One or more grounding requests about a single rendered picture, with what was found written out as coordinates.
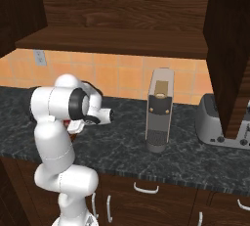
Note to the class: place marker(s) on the grey coffee machine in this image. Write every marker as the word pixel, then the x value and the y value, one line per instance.
pixel 158 119

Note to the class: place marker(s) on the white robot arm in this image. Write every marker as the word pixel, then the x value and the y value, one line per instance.
pixel 53 138

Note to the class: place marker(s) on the silver toaster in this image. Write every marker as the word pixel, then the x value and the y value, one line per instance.
pixel 208 122

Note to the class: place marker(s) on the white wall outlet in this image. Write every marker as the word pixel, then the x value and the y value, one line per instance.
pixel 40 57

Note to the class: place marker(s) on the red kettle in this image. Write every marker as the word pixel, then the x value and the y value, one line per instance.
pixel 73 136

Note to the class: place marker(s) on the dark wood wall cabinet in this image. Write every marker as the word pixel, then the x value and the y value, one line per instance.
pixel 123 18

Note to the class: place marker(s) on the dark wood drawer front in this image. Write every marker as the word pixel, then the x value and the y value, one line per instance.
pixel 175 190
pixel 228 200

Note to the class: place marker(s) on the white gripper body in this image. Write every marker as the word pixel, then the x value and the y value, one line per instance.
pixel 76 126

